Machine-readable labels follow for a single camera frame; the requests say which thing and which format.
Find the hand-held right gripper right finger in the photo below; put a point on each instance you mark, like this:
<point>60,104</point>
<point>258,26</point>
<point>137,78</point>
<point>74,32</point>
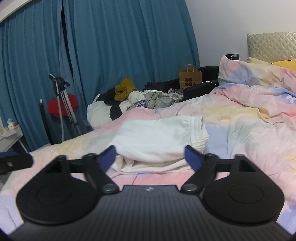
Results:
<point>192,158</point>

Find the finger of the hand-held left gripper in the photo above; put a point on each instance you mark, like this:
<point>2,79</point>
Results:
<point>18,161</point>

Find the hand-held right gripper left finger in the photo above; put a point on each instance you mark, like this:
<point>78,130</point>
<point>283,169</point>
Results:
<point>108,158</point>

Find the white pants with black stripe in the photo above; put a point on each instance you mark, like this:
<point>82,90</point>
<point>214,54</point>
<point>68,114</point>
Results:
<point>157,139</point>

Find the dark crumpled clothes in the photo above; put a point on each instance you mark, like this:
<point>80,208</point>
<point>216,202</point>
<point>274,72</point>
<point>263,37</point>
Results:
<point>153,86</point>

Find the white desk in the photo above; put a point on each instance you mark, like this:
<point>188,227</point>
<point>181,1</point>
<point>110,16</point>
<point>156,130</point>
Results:
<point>11,136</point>

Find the tissue box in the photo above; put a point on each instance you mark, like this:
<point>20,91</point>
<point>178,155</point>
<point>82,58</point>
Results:
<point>11,124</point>

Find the white padded jacket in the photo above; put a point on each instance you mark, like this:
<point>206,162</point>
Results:
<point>99,113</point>

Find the black garment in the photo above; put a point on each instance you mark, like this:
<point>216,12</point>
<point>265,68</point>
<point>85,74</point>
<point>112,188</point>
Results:
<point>108,97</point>

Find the pastel tie-dye duvet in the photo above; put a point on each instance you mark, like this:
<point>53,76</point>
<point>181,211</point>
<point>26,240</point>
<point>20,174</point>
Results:
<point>242,120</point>

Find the red cloth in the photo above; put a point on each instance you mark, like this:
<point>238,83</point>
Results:
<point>53,106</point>

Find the black sofa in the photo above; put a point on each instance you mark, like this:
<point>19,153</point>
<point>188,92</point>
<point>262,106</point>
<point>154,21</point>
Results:
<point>201,90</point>

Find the silver tripod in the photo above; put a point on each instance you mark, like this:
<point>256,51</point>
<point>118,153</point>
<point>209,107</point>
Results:
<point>64,104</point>

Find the mustard yellow cloth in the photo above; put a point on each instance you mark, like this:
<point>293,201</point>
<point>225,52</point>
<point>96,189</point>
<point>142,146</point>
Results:
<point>124,89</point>

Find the brown paper bag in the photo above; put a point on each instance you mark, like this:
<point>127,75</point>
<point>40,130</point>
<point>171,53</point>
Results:
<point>190,78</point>

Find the blue curtain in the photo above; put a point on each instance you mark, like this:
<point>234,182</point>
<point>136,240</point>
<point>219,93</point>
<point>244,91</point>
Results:
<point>129,41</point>
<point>27,69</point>

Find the pastel pillow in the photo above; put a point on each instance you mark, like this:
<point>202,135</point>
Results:
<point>249,73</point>

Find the yellow pillow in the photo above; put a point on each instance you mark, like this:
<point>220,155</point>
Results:
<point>285,63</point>

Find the beige quilted headboard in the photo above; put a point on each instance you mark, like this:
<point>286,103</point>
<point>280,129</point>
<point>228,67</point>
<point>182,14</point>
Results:
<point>270,45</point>

